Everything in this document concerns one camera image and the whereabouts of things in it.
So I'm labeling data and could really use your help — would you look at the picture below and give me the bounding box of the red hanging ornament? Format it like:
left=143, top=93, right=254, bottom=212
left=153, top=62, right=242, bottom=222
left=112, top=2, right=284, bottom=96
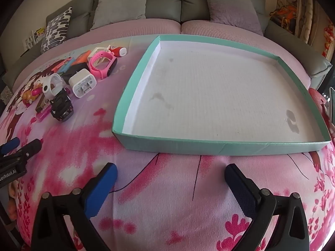
left=324, top=26, right=335, bottom=56

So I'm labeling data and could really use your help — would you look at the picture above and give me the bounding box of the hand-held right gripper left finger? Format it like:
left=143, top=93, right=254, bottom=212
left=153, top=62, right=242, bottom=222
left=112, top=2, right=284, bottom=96
left=31, top=162, right=118, bottom=251

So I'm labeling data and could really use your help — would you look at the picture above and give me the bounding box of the white wall charger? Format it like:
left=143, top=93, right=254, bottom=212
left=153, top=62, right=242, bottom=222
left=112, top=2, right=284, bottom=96
left=68, top=69, right=98, bottom=98

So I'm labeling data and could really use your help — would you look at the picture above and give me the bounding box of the mauve textured sofa cover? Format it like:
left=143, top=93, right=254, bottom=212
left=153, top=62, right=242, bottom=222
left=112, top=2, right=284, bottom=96
left=13, top=18, right=312, bottom=84

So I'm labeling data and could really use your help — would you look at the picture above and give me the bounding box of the grey sofa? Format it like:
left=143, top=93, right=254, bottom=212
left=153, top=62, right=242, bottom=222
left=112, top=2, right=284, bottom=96
left=0, top=0, right=333, bottom=105

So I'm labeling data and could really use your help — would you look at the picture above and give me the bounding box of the white smartwatch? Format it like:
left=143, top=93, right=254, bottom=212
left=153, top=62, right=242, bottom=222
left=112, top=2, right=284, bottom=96
left=42, top=73, right=67, bottom=100

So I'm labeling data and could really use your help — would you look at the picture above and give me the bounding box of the bronze patterned metal block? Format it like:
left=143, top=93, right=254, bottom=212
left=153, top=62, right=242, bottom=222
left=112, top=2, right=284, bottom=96
left=35, top=94, right=51, bottom=111

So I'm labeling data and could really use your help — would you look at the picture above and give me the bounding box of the cream plastic frame case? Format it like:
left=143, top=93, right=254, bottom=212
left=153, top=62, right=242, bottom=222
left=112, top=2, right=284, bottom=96
left=90, top=46, right=110, bottom=66

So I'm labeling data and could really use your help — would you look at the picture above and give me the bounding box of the red glue bottle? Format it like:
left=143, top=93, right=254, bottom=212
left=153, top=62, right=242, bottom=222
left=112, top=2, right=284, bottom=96
left=109, top=46, right=127, bottom=57

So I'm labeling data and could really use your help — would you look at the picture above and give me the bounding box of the orange packet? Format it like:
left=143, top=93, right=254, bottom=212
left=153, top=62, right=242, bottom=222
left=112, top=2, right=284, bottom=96
left=71, top=51, right=92, bottom=67

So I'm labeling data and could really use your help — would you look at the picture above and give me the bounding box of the pink smartwatch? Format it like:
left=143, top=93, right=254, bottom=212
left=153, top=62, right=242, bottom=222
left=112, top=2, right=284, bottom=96
left=89, top=51, right=117, bottom=79

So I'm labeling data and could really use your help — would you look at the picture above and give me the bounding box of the grey lilac pillow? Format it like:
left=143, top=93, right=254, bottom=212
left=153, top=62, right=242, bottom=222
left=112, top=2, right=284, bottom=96
left=203, top=0, right=263, bottom=36

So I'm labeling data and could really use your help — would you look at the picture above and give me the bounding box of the pink toy figure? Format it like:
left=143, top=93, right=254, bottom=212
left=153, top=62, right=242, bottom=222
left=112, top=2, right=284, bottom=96
left=21, top=87, right=42, bottom=108

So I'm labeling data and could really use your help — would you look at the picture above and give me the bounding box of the black and white patterned pillow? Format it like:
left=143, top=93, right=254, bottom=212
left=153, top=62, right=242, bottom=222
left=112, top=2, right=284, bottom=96
left=40, top=7, right=72, bottom=54

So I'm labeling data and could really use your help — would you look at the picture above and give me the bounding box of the printed cartoon blanket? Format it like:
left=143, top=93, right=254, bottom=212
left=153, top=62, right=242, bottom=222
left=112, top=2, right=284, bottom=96
left=0, top=38, right=335, bottom=251

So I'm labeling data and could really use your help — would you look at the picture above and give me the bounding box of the white magazine holder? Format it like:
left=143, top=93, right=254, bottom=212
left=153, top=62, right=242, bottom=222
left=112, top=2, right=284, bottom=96
left=25, top=27, right=46, bottom=49

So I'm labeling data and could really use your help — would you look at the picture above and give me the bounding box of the black toy car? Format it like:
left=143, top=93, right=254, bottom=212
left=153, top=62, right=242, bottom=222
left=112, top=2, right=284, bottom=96
left=50, top=87, right=74, bottom=122

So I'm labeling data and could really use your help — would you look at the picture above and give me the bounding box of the black wall charger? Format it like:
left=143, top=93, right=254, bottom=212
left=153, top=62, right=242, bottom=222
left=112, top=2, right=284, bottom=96
left=64, top=63, right=88, bottom=77

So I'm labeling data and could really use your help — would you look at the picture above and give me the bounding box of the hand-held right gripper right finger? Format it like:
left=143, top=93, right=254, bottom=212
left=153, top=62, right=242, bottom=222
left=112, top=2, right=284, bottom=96
left=224, top=163, right=310, bottom=251

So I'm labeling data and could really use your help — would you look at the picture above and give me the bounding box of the beige patterned curtain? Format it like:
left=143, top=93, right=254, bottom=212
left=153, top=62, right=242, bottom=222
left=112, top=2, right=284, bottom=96
left=277, top=0, right=314, bottom=45

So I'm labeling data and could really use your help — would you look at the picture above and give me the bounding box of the shallow teal cardboard box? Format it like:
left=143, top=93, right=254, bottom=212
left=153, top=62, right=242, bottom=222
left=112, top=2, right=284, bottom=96
left=112, top=35, right=331, bottom=157

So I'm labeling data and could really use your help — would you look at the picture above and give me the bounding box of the blue pink case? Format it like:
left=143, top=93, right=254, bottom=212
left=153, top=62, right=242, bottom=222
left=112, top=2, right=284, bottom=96
left=52, top=58, right=76, bottom=75

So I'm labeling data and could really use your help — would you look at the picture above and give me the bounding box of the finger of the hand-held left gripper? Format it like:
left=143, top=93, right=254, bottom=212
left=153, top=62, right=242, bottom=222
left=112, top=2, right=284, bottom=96
left=0, top=137, right=20, bottom=155
left=0, top=139, right=42, bottom=166

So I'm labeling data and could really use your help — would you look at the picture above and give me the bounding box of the orange bag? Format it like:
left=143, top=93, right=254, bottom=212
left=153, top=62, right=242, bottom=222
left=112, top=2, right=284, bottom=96
left=269, top=4, right=299, bottom=36

